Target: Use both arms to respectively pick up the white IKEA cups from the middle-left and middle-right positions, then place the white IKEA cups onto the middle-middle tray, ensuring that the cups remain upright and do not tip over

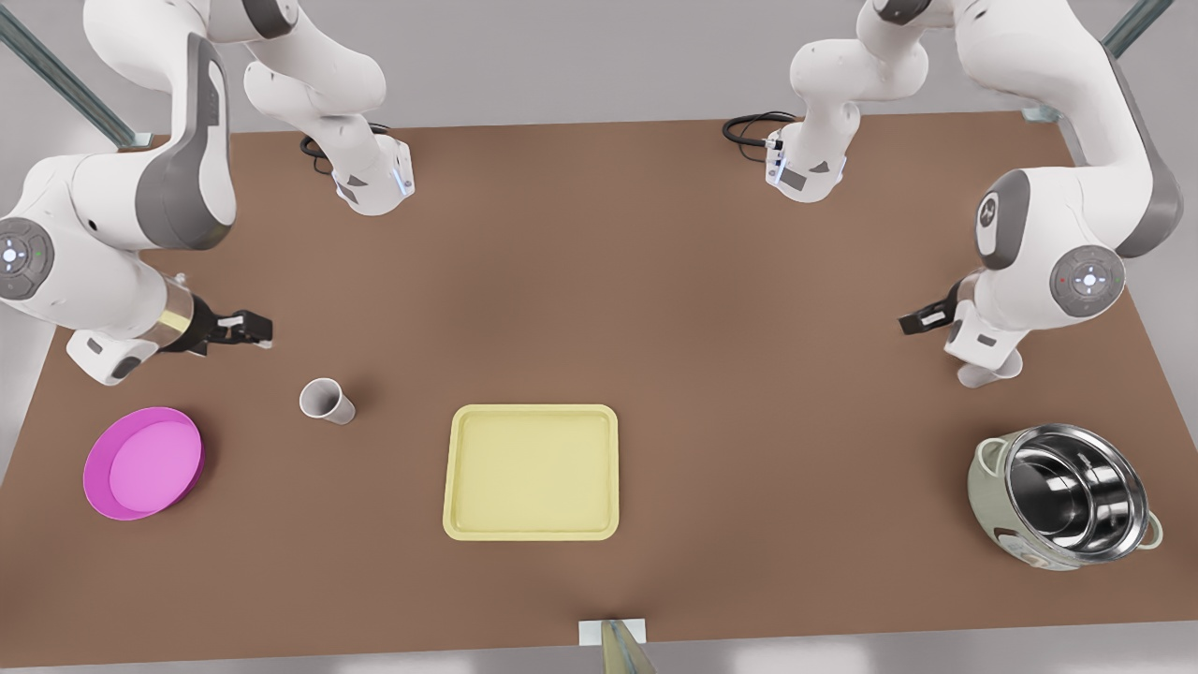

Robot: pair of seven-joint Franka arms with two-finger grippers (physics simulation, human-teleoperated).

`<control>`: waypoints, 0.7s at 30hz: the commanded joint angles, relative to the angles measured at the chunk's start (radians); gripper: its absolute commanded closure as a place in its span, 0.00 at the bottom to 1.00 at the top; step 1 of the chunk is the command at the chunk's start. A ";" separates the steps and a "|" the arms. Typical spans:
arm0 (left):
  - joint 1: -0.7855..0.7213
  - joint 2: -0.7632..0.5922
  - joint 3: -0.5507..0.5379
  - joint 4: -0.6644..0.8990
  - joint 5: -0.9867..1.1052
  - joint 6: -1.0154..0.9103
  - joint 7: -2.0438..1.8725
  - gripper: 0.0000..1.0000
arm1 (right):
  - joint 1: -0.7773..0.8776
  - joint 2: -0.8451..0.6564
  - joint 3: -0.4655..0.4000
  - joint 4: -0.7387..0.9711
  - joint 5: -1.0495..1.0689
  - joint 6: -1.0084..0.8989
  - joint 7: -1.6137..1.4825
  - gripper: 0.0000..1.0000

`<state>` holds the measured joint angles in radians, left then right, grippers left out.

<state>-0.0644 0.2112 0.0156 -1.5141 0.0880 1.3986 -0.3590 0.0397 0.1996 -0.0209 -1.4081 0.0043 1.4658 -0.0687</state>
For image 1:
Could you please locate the pink round plate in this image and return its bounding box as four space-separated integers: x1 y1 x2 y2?
82 406 206 522

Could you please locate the black cable loop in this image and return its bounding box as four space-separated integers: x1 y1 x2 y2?
722 111 798 166
299 123 394 176

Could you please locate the steel pot with pale shell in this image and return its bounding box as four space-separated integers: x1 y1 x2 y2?
967 423 1166 573

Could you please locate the yellow rectangular tray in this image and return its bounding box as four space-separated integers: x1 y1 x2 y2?
442 403 621 543

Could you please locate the silver frame post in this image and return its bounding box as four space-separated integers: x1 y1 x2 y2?
0 5 156 152
1022 0 1176 125
578 617 658 674

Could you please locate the white IKEA cup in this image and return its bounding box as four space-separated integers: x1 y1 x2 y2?
957 349 1025 389
299 377 358 426

